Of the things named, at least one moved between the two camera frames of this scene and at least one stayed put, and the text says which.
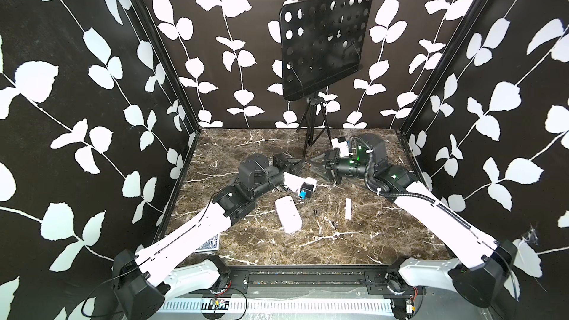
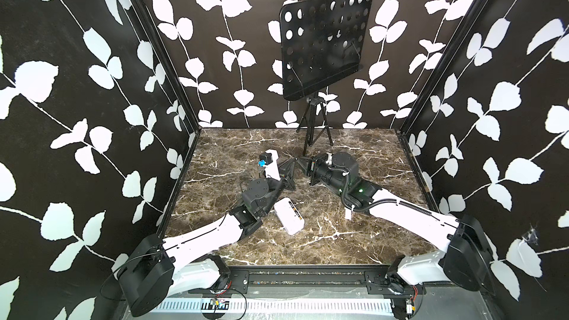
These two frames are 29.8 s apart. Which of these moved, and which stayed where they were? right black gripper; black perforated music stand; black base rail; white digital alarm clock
Moved: right black gripper
Stayed: white digital alarm clock; black base rail; black perforated music stand
